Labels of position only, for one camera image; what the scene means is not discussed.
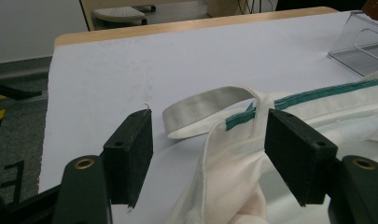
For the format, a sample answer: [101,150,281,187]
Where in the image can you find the clear plastic container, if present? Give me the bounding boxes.
[327,10,378,77]

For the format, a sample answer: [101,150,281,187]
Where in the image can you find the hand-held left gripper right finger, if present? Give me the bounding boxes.
[264,108,339,208]

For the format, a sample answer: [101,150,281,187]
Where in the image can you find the white tote bag green trim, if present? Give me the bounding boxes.
[161,69,378,224]

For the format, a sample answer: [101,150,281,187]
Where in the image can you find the white cabinet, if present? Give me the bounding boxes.
[0,0,90,65]

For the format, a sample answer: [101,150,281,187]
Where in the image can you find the black floor tape mark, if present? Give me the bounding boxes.
[0,160,25,204]

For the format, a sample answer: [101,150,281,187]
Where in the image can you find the black cables under desk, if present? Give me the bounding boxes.
[237,0,273,14]

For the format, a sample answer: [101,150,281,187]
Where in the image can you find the aluminium floor rail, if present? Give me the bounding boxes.
[0,92,49,110]

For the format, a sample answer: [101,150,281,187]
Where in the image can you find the white table sheet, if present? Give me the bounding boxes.
[37,11,378,224]

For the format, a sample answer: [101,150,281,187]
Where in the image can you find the black frame strut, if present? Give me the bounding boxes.
[0,79,43,101]

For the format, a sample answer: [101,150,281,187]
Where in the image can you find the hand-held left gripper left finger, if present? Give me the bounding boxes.
[102,108,154,209]

